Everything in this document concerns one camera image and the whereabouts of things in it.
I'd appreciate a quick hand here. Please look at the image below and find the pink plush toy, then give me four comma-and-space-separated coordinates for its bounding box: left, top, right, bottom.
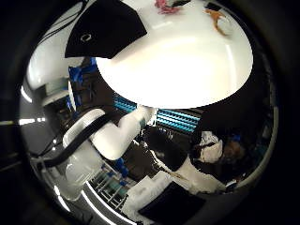
154, 0, 182, 15

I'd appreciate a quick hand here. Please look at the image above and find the orange and white fox plush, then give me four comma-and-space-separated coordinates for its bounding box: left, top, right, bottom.
204, 8, 234, 37

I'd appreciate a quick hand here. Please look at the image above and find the black fabric container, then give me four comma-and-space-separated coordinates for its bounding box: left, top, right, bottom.
64, 0, 148, 60

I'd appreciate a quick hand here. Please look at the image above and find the teal striped rack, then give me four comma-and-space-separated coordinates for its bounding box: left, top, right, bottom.
112, 95, 202, 134

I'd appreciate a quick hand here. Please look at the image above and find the person wearing white mask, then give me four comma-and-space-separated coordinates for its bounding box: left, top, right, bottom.
187, 106, 273, 188

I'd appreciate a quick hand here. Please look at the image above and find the blue plastic chair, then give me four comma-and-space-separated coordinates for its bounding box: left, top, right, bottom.
67, 56, 98, 107

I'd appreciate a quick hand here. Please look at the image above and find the black cable on robot arm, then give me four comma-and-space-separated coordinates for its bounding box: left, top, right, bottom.
40, 113, 112, 168

